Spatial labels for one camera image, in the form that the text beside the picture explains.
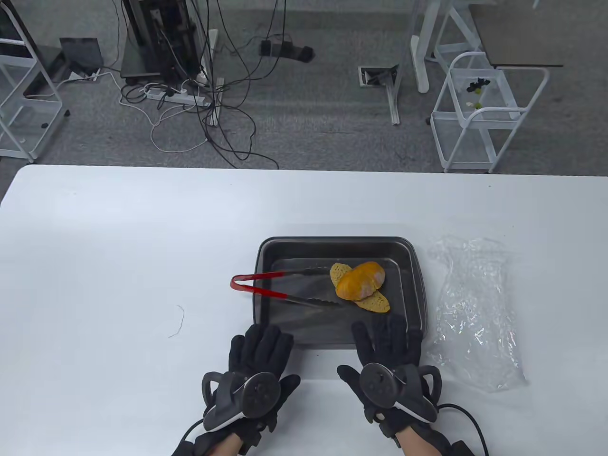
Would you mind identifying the person's right hand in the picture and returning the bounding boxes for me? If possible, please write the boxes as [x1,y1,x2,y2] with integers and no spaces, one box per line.
[337,313,451,453]

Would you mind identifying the person's left hand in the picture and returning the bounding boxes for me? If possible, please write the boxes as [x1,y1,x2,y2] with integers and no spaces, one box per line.
[204,324,301,453]

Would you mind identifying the orange bread bun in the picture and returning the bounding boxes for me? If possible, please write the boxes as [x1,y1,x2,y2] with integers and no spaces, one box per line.
[335,261,386,301]

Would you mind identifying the red-handled metal tongs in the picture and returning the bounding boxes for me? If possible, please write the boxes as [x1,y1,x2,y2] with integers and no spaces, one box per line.
[231,267,342,307]

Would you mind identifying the yellow lacy cookie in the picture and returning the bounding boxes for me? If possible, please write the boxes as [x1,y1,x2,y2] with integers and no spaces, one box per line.
[330,262,391,314]

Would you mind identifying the clear plastic bakery bag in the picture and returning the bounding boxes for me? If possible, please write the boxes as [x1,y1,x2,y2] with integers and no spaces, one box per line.
[425,236,529,392]

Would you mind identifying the person's right forearm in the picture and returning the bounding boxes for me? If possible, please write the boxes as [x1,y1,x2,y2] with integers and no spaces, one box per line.
[398,427,430,456]

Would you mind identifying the person's left forearm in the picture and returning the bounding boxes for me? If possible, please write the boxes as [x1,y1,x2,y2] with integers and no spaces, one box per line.
[209,433,244,456]

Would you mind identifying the black metal baking tray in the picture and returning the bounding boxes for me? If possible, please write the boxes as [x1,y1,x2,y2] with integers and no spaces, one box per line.
[253,237,428,350]

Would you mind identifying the thin loose thread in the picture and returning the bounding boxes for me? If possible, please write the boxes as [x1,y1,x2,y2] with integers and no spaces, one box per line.
[168,304,185,339]

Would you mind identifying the white power strip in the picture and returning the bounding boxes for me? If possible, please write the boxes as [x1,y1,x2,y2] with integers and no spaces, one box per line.
[145,85,212,107]

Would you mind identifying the floor outlet box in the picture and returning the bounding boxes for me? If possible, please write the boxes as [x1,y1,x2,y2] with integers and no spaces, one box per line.
[358,65,399,87]

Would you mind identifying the black power adapter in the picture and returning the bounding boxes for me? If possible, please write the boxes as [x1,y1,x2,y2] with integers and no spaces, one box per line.
[259,39,315,62]

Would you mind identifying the black equipment stand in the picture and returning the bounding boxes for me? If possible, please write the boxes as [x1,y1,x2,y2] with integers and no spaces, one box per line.
[120,0,206,86]

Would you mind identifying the brown desk board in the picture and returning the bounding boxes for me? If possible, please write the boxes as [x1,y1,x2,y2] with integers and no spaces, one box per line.
[468,4,564,68]

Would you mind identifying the white metal rack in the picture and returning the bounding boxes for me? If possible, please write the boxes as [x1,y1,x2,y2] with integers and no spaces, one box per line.
[0,0,71,163]

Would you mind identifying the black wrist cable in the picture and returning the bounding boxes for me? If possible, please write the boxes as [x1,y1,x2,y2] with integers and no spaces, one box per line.
[439,403,490,456]
[177,418,206,449]

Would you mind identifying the tangle of floor cables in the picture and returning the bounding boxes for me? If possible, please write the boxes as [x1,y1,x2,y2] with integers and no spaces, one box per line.
[112,0,288,169]

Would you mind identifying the white wire utility cart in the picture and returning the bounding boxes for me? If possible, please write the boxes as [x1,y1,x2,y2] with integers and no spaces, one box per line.
[431,51,551,174]

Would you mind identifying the white metal floor rail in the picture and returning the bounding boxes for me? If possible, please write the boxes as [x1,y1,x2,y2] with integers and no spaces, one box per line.
[208,28,225,127]

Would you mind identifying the white desk frame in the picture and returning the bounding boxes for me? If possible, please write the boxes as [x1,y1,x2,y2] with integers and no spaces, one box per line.
[387,0,499,125]

